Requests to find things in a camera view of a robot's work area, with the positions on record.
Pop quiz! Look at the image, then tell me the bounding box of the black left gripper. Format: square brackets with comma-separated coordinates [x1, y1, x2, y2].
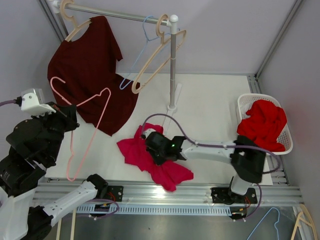
[31, 100, 81, 163]

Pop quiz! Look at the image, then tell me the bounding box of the magenta pink t shirt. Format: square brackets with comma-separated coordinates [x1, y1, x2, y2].
[117, 125, 194, 192]

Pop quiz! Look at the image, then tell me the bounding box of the pink thin hanger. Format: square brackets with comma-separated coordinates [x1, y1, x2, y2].
[49, 76, 112, 182]

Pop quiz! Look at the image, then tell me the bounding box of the red t shirt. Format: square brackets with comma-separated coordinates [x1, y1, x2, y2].
[237, 99, 287, 152]

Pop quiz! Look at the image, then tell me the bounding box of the beige wooden hanger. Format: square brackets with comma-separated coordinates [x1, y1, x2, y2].
[131, 14, 188, 95]

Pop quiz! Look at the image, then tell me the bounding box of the light blue thin hanger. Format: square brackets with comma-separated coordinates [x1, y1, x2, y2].
[119, 15, 159, 90]

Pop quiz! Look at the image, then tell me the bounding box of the white t shirt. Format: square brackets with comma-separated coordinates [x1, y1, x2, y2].
[240, 103, 253, 119]

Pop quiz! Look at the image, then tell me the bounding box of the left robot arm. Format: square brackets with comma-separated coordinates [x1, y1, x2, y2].
[0, 102, 108, 240]

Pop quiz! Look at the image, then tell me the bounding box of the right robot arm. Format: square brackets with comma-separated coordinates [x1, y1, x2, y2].
[142, 128, 266, 203]

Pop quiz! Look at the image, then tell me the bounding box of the dark maroon t shirt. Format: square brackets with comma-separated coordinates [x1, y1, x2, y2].
[47, 16, 138, 136]

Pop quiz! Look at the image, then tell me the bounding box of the beige hanger on rack left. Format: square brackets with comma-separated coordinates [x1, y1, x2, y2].
[60, 0, 92, 42]

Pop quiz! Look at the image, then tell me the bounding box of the beige hanger bottom left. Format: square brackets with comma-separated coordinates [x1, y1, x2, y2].
[55, 209, 77, 240]

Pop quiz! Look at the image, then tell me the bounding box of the blue hanger bottom right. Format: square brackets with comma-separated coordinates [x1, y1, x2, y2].
[247, 207, 288, 240]

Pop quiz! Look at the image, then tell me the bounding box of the beige hanger bottom right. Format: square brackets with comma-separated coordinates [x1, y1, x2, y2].
[290, 204, 318, 240]

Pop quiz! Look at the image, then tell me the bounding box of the silver clothes rack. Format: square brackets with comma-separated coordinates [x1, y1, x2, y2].
[46, 0, 183, 137]

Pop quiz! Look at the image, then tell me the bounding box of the white perforated plastic basket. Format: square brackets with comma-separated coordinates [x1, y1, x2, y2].
[236, 93, 293, 155]

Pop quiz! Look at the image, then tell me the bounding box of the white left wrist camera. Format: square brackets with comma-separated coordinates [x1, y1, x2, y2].
[15, 88, 56, 116]

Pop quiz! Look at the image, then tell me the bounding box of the aluminium frame rail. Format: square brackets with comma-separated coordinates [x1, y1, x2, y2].
[33, 180, 304, 207]

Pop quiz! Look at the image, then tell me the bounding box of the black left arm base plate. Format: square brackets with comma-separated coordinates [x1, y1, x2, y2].
[96, 185, 124, 202]

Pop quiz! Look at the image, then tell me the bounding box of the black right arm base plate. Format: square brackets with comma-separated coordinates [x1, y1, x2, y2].
[211, 187, 258, 205]

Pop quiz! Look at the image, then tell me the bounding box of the white slotted cable duct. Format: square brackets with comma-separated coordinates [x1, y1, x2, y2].
[76, 203, 232, 216]

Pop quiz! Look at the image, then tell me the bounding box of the aluminium corner frame post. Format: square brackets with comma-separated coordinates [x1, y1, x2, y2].
[254, 0, 305, 81]

